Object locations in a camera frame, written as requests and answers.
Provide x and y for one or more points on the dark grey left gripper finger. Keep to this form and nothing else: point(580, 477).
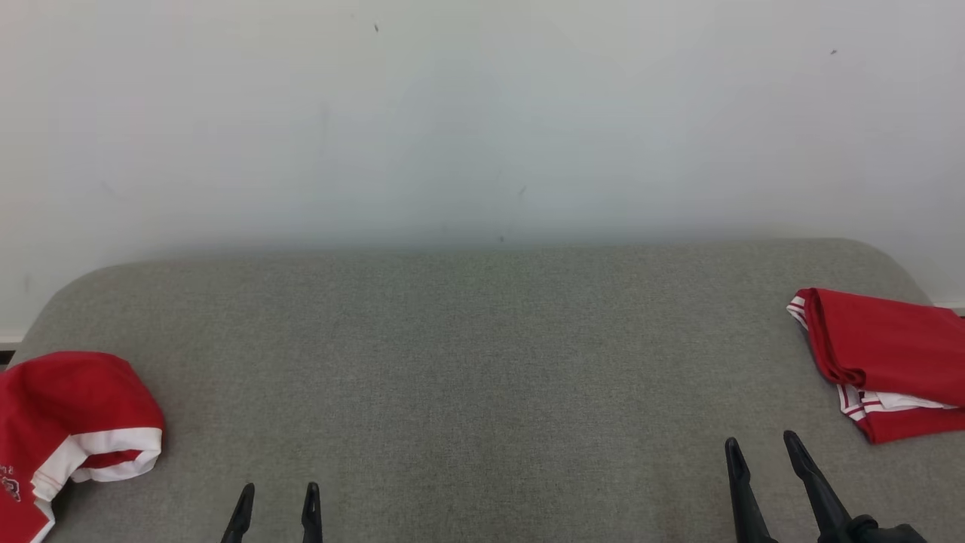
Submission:
point(241, 513)
point(312, 516)

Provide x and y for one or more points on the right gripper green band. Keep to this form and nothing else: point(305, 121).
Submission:
point(874, 532)

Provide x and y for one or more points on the red basketball jersey number 23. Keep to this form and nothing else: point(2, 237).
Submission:
point(889, 339)

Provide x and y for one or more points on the red shirt with white cuffs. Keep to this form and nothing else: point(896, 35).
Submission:
point(68, 392)

